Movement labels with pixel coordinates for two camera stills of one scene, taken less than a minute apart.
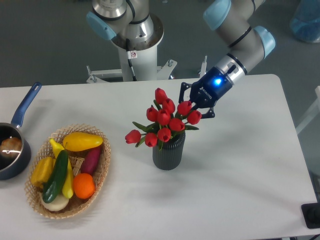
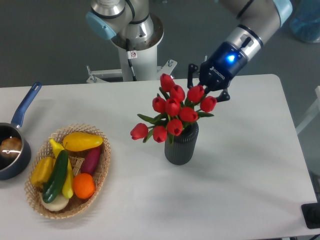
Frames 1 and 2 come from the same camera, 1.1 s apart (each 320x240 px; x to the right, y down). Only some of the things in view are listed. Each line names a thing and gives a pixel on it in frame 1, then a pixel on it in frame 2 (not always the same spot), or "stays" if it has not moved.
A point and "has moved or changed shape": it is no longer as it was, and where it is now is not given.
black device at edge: (311, 214) stays
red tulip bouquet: (161, 122) has moved or changed shape
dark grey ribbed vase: (170, 157) to (183, 149)
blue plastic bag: (305, 23) stays
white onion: (60, 202) stays
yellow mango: (78, 141) stays
